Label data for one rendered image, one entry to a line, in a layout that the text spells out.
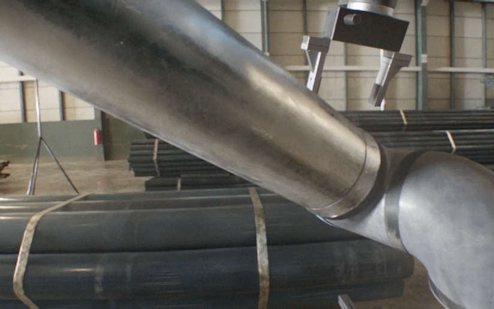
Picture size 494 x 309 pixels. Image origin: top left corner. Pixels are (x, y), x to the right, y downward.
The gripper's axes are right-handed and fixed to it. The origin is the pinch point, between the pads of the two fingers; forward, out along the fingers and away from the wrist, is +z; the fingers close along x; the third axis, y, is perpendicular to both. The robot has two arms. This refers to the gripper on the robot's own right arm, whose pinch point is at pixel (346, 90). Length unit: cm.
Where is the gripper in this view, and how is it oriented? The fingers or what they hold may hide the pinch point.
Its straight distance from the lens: 51.6
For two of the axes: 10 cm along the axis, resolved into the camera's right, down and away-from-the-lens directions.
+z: -1.3, 8.8, 4.6
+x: 9.9, 0.7, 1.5
